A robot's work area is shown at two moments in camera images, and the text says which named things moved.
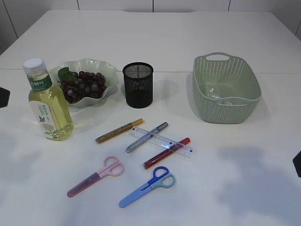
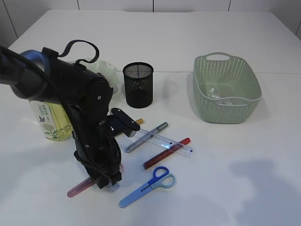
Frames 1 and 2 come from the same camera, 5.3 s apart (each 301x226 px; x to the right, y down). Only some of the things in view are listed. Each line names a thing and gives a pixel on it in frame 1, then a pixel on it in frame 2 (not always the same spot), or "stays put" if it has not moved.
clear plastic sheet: [211, 95] stays put
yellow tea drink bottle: [50, 105] stays put
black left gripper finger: [4, 97] to [97, 148]
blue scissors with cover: [162, 178] stays put
